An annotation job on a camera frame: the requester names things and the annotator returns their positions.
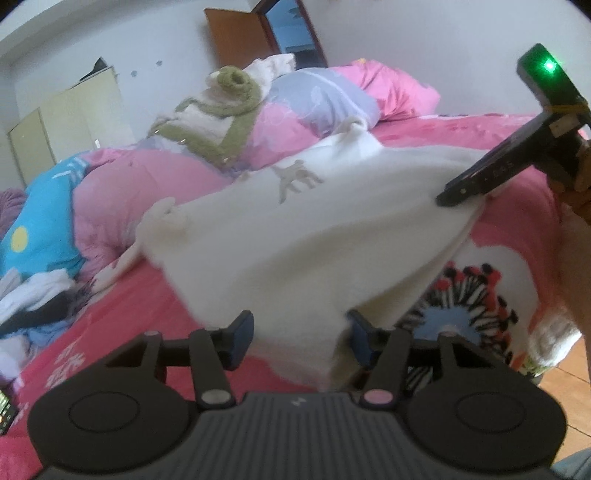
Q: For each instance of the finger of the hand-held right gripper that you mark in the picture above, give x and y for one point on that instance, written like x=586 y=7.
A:
x=461 y=189

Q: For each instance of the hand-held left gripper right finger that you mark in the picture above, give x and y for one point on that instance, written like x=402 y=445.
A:
x=359 y=341

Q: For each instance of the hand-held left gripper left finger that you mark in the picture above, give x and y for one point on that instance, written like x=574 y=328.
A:
x=243 y=337

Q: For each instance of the white knit sweater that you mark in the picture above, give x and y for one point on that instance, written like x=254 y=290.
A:
x=323 y=240

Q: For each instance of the person's right forearm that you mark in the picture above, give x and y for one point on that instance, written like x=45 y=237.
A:
x=575 y=267

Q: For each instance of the person's right hand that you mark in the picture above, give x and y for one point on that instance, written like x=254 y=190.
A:
x=582 y=198

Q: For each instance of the pink floral bedsheet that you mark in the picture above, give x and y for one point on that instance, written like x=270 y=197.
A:
x=138 y=309

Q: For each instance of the pink grey floral quilt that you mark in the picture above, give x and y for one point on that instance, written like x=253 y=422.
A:
x=138 y=184

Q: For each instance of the light blue garment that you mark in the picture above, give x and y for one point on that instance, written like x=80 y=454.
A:
x=48 y=332

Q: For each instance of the black garment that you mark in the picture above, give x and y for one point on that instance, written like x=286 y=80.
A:
x=41 y=316

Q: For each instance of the white garment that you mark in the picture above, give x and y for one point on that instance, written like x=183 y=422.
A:
x=41 y=288

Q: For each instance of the green-trimmed fleece jacket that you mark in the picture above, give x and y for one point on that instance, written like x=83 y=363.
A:
x=217 y=124

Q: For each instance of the blue cartoon quilt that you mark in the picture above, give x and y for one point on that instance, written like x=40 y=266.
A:
x=41 y=221

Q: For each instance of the black smartphone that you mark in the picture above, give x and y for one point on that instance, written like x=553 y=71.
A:
x=7 y=413

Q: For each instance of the wooden door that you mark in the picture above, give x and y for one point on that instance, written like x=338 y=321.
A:
x=240 y=32

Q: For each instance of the cream wardrobe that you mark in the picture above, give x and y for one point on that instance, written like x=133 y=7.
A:
x=69 y=120

